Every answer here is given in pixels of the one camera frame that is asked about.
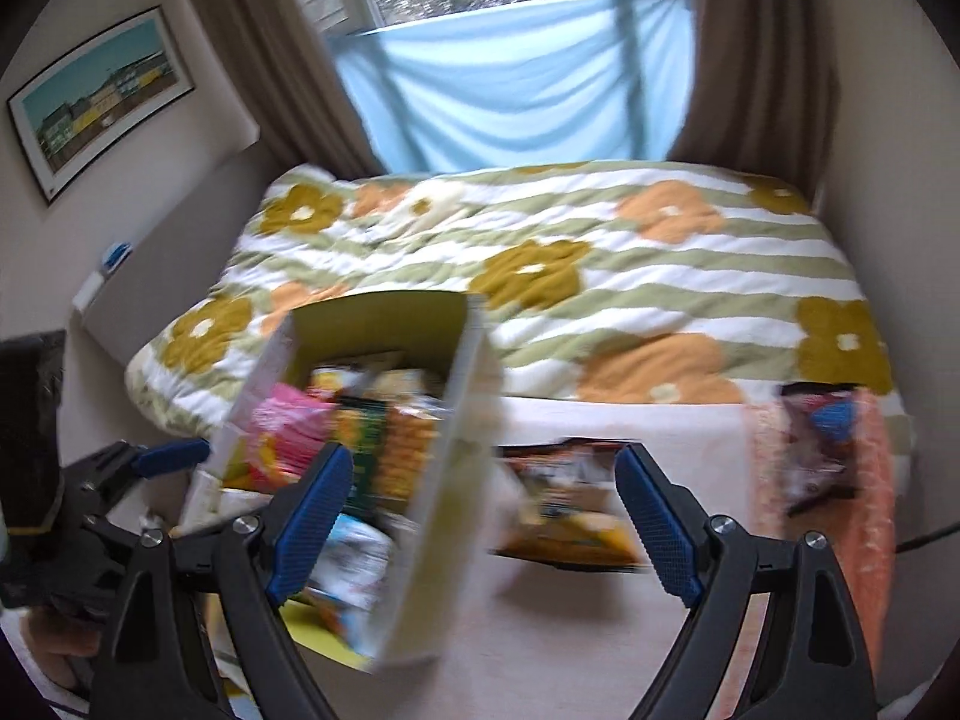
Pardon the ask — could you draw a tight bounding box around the dark blue chip bag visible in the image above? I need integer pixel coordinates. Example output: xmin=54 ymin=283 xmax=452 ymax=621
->
xmin=779 ymin=382 xmax=859 ymax=517

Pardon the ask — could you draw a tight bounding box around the green cracker snack packet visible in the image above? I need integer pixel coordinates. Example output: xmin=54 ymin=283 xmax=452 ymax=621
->
xmin=332 ymin=395 xmax=392 ymax=523

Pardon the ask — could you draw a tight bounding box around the green yellow cardboard box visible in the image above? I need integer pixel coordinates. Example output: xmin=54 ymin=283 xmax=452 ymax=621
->
xmin=179 ymin=289 xmax=501 ymax=673

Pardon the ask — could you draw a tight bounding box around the brown orange snack bag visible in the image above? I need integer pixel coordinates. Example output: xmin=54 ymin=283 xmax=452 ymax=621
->
xmin=493 ymin=437 xmax=644 ymax=572

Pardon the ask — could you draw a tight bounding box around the person's left hand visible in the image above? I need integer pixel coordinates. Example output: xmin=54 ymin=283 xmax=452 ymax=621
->
xmin=21 ymin=608 xmax=101 ymax=691

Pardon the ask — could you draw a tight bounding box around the pink snack packet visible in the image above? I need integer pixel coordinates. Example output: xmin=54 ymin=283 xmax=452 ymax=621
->
xmin=245 ymin=382 xmax=335 ymax=491

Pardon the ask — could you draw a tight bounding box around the white blue item on headboard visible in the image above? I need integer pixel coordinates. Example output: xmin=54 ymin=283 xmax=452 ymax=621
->
xmin=71 ymin=242 xmax=132 ymax=314

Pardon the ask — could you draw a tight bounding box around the grey headboard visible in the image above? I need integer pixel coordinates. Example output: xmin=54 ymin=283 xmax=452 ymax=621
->
xmin=82 ymin=142 xmax=281 ymax=366

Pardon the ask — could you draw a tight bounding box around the white blue snack bag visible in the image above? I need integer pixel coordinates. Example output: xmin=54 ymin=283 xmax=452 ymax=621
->
xmin=299 ymin=514 xmax=394 ymax=652

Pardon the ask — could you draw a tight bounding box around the pink floral table cloth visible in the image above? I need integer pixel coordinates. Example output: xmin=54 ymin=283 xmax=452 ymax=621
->
xmin=418 ymin=390 xmax=895 ymax=718

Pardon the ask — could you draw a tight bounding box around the waffle snack packet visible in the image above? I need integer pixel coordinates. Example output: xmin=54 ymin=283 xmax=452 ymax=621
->
xmin=374 ymin=403 xmax=441 ymax=500

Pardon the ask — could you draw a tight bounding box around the framed houses picture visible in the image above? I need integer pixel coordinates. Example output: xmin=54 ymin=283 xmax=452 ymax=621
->
xmin=7 ymin=7 xmax=194 ymax=205

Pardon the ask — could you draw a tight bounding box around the left brown curtain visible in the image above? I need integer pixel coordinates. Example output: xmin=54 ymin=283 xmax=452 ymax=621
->
xmin=190 ymin=0 xmax=384 ymax=179

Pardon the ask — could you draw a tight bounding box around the brown curtain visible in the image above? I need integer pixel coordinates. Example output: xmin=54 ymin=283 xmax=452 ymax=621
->
xmin=190 ymin=0 xmax=384 ymax=179
xmin=669 ymin=0 xmax=838 ymax=199

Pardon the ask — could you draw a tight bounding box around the floral striped quilt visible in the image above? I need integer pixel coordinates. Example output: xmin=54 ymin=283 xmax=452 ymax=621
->
xmin=125 ymin=161 xmax=910 ymax=449

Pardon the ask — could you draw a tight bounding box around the right brown curtain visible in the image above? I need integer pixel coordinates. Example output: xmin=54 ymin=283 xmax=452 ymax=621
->
xmin=669 ymin=0 xmax=838 ymax=199

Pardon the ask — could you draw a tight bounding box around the light blue window cloth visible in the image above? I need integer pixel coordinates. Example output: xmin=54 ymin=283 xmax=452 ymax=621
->
xmin=329 ymin=0 xmax=693 ymax=174

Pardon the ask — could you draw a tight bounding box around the black cable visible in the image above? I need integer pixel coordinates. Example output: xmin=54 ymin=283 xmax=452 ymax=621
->
xmin=893 ymin=523 xmax=960 ymax=553

